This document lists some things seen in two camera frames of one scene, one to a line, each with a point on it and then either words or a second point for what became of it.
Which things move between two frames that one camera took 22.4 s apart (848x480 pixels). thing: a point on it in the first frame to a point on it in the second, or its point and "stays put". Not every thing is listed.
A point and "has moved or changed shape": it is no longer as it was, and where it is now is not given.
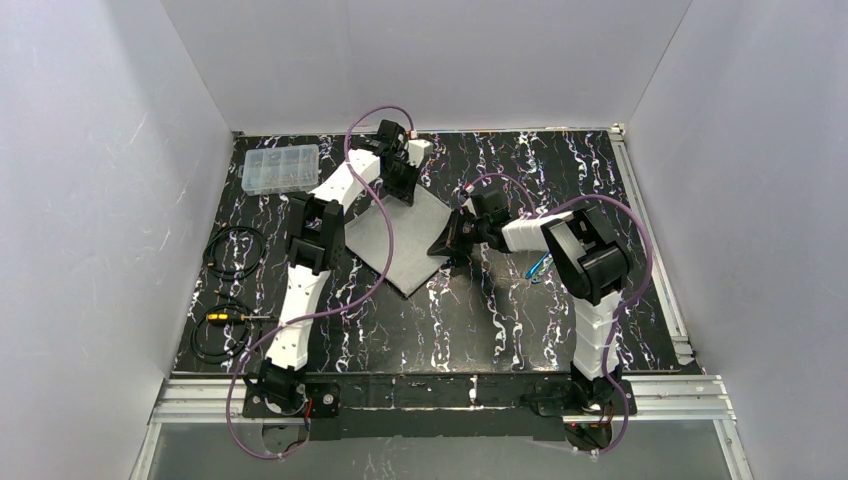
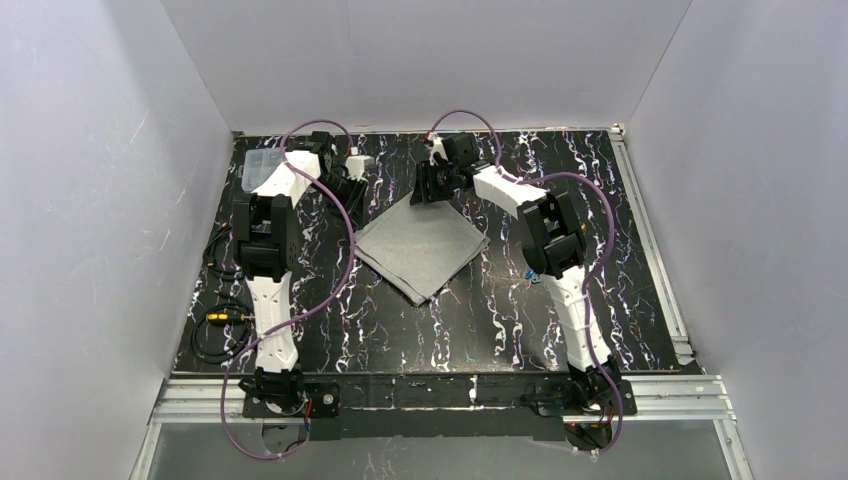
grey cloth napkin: (414, 229) has moved or changed shape
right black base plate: (579, 397) stays put
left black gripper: (400, 177) to (349, 192)
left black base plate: (291, 400) stays put
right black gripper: (460, 232) to (431, 183)
